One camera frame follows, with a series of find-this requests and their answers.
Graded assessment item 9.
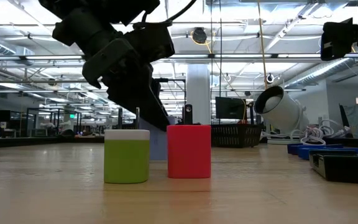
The black ceiling cable reel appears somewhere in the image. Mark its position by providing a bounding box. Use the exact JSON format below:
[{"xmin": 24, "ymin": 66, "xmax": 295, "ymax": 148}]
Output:
[{"xmin": 192, "ymin": 27, "xmax": 208, "ymax": 44}]

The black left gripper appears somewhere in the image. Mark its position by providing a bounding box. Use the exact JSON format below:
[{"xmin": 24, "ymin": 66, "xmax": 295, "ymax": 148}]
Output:
[{"xmin": 103, "ymin": 58, "xmax": 172, "ymax": 133}]

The white coiled cable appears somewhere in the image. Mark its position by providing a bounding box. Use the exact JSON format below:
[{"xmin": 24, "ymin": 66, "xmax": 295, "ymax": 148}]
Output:
[{"xmin": 261, "ymin": 119, "xmax": 354, "ymax": 147}]

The silver ceiling duct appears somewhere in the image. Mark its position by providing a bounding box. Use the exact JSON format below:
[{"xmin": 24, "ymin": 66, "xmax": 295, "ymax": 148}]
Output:
[{"xmin": 284, "ymin": 57, "xmax": 354, "ymax": 90}]

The white building column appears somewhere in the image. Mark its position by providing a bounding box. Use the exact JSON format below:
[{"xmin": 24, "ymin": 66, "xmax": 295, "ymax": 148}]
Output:
[{"xmin": 186, "ymin": 63, "xmax": 211, "ymax": 125}]

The black background frame stand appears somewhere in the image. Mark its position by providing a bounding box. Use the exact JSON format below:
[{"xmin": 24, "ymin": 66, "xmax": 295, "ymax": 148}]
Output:
[{"xmin": 154, "ymin": 78, "xmax": 188, "ymax": 125}]

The blue rectangular case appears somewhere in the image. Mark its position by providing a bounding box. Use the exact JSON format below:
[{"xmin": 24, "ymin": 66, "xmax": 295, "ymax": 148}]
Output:
[{"xmin": 297, "ymin": 146, "xmax": 358, "ymax": 161}]

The black post with round lens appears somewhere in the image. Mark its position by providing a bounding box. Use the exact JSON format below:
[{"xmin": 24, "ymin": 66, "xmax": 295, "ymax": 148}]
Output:
[{"xmin": 183, "ymin": 104, "xmax": 193, "ymax": 125}]

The yellow hanging cable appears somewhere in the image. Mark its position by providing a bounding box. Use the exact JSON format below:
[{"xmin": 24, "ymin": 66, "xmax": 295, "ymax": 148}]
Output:
[{"xmin": 256, "ymin": 0, "xmax": 269, "ymax": 90}]

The light blue wall charger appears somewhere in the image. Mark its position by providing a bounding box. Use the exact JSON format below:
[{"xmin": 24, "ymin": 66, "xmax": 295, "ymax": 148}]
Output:
[{"xmin": 138, "ymin": 115, "xmax": 176, "ymax": 161}]

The black hanging cable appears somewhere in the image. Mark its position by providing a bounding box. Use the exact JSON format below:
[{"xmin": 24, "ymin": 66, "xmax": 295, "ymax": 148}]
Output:
[{"xmin": 218, "ymin": 0, "xmax": 223, "ymax": 125}]

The green and white charger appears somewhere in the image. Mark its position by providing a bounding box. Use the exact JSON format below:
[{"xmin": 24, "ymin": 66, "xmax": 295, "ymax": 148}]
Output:
[{"xmin": 103, "ymin": 129, "xmax": 151, "ymax": 184}]

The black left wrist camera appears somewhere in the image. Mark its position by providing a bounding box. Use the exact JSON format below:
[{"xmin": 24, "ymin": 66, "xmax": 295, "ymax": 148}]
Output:
[{"xmin": 81, "ymin": 37, "xmax": 138, "ymax": 90}]

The pinkish red wall charger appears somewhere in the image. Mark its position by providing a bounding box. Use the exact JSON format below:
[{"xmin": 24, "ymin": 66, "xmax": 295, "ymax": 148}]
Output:
[{"xmin": 167, "ymin": 124, "xmax": 212, "ymax": 179}]

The black rectangular case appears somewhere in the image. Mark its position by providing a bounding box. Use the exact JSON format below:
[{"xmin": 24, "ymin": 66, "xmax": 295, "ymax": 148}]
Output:
[{"xmin": 308, "ymin": 149, "xmax": 358, "ymax": 185}]

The grey-green cloth cover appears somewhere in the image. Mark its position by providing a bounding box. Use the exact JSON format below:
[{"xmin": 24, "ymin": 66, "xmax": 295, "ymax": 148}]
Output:
[{"xmin": 342, "ymin": 104, "xmax": 358, "ymax": 138}]

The white cylindrical projector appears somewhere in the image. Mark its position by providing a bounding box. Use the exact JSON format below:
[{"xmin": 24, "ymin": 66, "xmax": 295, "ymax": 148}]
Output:
[{"xmin": 253, "ymin": 85, "xmax": 310, "ymax": 134}]

